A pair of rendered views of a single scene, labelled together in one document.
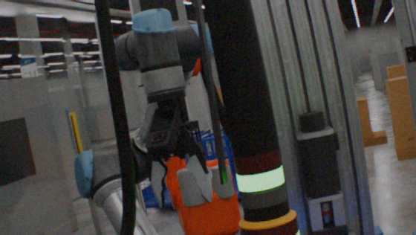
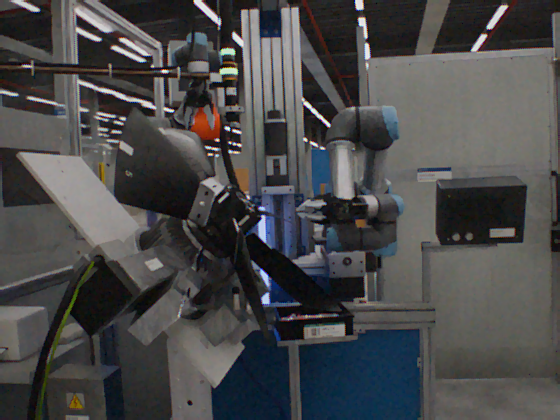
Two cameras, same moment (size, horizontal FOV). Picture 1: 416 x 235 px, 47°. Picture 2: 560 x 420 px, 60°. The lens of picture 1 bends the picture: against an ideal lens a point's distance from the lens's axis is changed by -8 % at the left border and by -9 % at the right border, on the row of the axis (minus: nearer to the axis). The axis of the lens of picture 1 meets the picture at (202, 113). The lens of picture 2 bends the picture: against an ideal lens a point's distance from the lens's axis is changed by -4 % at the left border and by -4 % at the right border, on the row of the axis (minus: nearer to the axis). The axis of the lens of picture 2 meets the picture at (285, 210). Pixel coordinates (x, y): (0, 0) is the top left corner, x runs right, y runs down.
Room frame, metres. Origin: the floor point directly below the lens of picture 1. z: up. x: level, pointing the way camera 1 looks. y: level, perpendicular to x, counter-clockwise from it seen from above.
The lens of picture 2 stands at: (-0.95, 0.02, 1.26)
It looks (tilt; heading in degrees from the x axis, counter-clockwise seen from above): 3 degrees down; 352
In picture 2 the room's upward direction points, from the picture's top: 3 degrees counter-clockwise
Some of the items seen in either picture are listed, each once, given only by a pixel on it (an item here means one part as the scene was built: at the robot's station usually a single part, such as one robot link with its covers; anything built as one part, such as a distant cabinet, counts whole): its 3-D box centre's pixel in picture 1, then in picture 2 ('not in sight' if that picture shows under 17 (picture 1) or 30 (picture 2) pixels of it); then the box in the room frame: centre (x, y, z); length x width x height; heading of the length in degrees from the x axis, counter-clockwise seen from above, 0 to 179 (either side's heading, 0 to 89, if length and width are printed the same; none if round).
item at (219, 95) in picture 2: not in sight; (226, 93); (0.36, -0.02, 1.50); 0.09 x 0.07 x 0.10; 108
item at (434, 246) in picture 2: not in sight; (458, 245); (0.53, -0.74, 1.04); 0.24 x 0.03 x 0.03; 73
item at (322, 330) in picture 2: not in sight; (312, 322); (0.50, -0.25, 0.85); 0.22 x 0.17 x 0.07; 89
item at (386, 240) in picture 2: not in sight; (379, 238); (0.56, -0.49, 1.08); 0.11 x 0.08 x 0.11; 77
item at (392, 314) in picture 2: not in sight; (296, 315); (0.68, -0.23, 0.82); 0.90 x 0.04 x 0.08; 73
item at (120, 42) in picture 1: (140, 49); (187, 56); (1.03, 0.10, 1.78); 0.11 x 0.11 x 0.08; 33
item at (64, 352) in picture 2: not in sight; (33, 351); (0.41, 0.53, 0.85); 0.36 x 0.24 x 0.03; 163
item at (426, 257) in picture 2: not in sight; (427, 272); (0.56, -0.64, 0.96); 0.03 x 0.03 x 0.20; 73
